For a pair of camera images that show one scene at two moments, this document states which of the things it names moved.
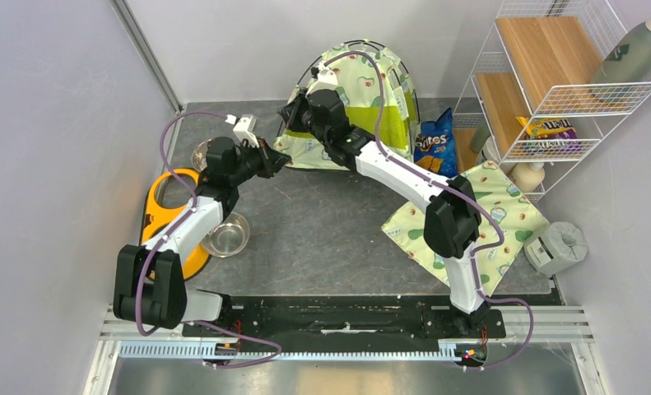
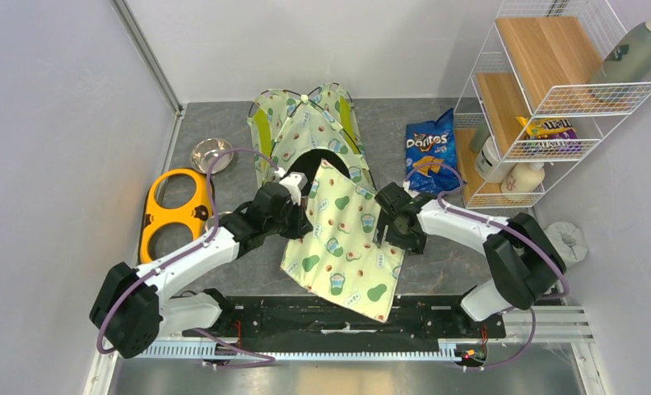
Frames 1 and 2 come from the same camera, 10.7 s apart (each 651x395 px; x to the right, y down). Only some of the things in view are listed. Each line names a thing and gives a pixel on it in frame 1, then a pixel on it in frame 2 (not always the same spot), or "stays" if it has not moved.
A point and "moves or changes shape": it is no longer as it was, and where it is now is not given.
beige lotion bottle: (528, 175) stays
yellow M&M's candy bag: (547, 128) stays
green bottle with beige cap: (642, 52) stays
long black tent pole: (298, 81) to (303, 97)
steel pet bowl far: (199, 155) stays
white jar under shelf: (489, 152) stays
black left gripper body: (248, 164) to (289, 224)
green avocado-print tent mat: (521, 218) to (337, 257)
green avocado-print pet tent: (357, 85) moves or changes shape
